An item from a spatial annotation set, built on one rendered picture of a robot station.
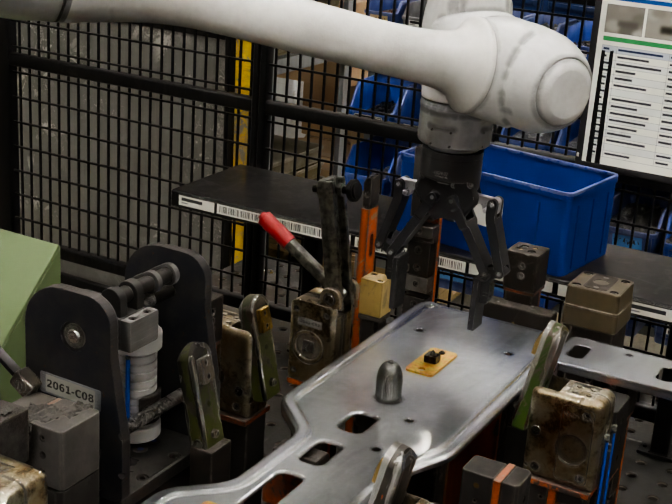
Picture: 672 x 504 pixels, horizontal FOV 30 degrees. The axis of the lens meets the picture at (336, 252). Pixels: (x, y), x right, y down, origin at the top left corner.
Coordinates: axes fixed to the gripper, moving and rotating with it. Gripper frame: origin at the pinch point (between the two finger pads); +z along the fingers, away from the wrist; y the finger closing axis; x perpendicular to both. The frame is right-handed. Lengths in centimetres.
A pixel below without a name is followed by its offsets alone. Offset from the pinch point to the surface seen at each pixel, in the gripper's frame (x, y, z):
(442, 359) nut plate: 1.1, 1.3, 8.1
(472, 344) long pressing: 8.7, 2.3, 8.4
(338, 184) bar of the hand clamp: -0.4, -15.0, -12.3
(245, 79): 157, -129, 16
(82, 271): 164, -192, 91
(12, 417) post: -56, -19, -1
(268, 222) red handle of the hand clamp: -1.0, -24.7, -5.2
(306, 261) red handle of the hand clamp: -0.9, -18.6, -1.1
